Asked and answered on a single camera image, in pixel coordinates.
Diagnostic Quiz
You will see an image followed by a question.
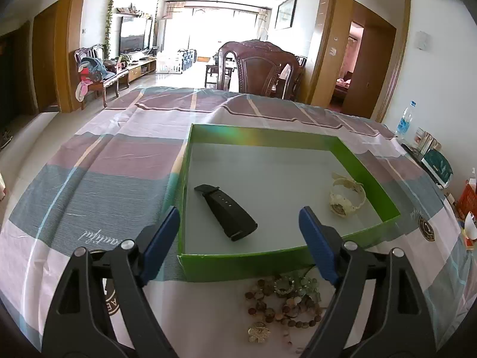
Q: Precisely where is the clear water bottle blue label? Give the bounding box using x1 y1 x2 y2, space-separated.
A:
395 101 416 138

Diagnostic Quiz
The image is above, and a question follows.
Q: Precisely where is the pale green bead bracelet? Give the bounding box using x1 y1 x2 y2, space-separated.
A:
273 267 323 303

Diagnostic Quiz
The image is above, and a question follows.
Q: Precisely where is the dark wooden dining chair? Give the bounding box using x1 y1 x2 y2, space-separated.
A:
217 40 303 100

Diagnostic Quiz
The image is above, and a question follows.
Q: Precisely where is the brown bead necklace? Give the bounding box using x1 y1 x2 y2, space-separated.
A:
243 277 326 331

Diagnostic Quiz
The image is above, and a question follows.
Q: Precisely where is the black television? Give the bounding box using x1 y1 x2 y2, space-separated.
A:
119 16 153 54

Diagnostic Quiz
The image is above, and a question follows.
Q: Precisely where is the wooden tv cabinet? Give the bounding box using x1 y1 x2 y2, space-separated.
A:
127 57 157 84

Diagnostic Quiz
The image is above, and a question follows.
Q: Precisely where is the cream white wristwatch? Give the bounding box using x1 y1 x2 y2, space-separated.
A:
329 172 367 217

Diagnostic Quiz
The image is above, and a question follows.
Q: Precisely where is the green book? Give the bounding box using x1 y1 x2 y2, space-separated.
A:
421 149 453 189

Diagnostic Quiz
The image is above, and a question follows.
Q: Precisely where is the black wristwatch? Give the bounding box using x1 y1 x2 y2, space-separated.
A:
194 184 258 242

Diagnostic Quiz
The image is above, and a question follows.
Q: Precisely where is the wooden armchair with clothes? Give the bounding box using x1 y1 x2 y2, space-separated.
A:
74 44 129 110

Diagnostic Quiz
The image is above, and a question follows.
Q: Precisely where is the green cardboard box tray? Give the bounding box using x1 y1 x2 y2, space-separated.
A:
178 124 400 282

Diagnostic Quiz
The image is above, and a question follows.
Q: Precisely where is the gold flower brooch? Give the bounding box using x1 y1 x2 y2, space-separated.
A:
247 322 271 343

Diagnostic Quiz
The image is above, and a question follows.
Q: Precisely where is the red box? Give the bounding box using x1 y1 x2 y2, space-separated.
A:
457 184 477 220

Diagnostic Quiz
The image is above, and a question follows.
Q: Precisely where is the striped plaid tablecloth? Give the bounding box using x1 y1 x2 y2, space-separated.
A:
1 87 476 348

